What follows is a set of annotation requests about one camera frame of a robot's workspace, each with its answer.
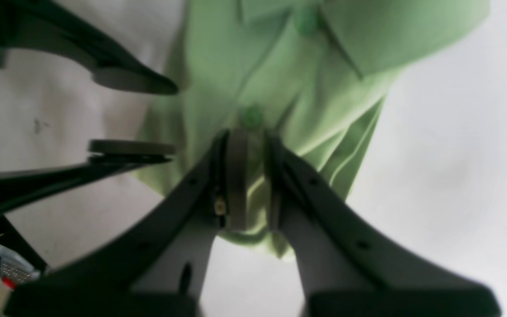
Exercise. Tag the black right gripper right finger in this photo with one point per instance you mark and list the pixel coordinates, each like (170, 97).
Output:
(344, 260)

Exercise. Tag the green T-shirt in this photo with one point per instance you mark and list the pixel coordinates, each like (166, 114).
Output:
(315, 72)

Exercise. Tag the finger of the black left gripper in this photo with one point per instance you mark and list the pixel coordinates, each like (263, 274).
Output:
(107, 159)
(45, 26)

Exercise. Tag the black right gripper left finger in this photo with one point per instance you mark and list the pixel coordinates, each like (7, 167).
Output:
(169, 250)

